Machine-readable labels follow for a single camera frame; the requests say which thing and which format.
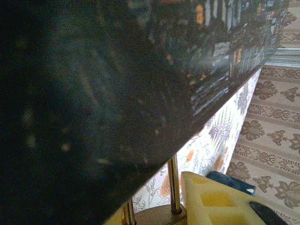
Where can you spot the starry night painted box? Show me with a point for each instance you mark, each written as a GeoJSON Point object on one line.
{"type": "Point", "coordinates": [93, 93]}

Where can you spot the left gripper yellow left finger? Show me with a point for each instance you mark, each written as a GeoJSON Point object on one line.
{"type": "Point", "coordinates": [114, 220]}

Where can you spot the aluminium frame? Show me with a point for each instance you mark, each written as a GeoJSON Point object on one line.
{"type": "Point", "coordinates": [284, 57]}

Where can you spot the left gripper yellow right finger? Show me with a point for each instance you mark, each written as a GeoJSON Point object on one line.
{"type": "Point", "coordinates": [215, 206]}

